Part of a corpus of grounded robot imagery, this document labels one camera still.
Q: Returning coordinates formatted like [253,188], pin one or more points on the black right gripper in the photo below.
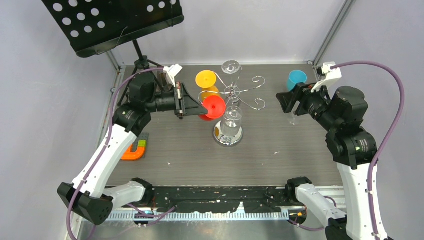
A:
[288,99]

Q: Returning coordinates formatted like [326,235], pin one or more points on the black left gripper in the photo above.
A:
[185,105]

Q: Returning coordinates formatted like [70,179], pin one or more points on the blue wine glass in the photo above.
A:
[295,77]

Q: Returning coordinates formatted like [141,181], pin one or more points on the red wine glass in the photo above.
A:
[215,107]

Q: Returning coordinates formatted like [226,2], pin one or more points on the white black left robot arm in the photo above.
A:
[87,195]

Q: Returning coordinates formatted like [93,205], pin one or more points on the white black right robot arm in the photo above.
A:
[352,149]

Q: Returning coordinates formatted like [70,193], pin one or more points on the yellow wine glass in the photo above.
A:
[206,80]

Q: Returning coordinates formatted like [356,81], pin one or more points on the chrome wine glass rack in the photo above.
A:
[220,84]

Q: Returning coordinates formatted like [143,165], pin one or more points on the clear ribbed wine glass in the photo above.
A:
[231,122]

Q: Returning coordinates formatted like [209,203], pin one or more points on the brown wooden metronome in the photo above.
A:
[165,78]

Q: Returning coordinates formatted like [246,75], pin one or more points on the grey building baseplate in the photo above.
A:
[144,137]

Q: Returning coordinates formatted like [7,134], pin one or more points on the lime green building brick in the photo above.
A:
[142,143]

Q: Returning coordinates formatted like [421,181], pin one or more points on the orange curved toy tube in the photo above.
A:
[133,153]

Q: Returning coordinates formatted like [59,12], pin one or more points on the black music stand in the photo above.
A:
[94,27]

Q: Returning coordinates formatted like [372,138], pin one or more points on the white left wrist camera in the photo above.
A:
[171,72]

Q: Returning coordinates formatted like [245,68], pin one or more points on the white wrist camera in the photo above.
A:
[327,76]
[171,72]

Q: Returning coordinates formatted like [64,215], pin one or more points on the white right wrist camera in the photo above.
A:
[327,76]

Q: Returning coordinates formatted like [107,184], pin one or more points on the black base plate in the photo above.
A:
[218,200]

